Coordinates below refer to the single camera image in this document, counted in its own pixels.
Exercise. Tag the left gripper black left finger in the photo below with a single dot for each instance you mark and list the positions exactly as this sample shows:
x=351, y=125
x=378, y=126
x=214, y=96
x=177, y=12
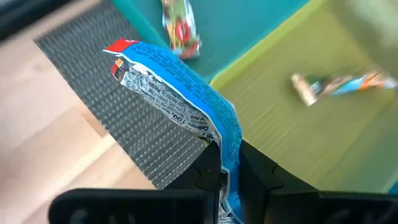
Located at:
x=186, y=205

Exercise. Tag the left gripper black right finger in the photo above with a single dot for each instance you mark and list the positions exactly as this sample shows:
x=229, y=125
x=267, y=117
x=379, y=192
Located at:
x=280, y=205

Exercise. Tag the red white granola bar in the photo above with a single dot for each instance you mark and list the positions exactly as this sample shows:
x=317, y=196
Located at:
x=182, y=31

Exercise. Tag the yellow-green plastic bin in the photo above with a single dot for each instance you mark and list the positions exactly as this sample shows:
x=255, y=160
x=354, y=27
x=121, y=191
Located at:
x=295, y=133

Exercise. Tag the dark grey ribbed mat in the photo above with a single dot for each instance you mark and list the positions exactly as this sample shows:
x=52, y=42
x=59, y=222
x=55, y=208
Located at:
x=109, y=93

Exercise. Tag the teal plastic bin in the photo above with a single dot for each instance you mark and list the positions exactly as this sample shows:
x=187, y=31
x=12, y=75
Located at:
x=236, y=25

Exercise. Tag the black aluminium table frame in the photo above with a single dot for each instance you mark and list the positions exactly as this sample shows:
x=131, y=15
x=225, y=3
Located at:
x=18, y=15

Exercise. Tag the dark blue plastic bin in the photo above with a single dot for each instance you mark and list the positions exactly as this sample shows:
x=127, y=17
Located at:
x=394, y=189

